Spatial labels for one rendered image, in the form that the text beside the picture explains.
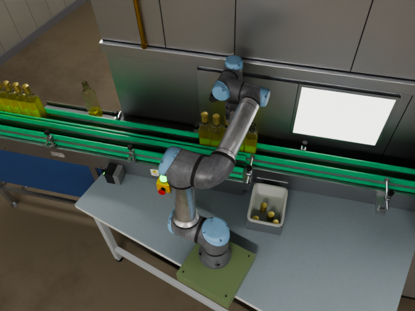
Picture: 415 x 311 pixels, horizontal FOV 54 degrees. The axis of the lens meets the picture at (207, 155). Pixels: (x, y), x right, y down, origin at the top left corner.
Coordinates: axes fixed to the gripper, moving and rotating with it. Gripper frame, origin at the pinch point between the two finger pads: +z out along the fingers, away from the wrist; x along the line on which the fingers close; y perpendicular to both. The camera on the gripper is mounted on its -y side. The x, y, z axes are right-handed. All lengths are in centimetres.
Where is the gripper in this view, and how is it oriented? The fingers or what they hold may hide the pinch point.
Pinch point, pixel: (228, 118)
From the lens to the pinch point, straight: 192.0
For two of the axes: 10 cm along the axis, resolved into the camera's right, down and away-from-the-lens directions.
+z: 0.3, 6.1, 7.9
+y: 9.7, 1.6, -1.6
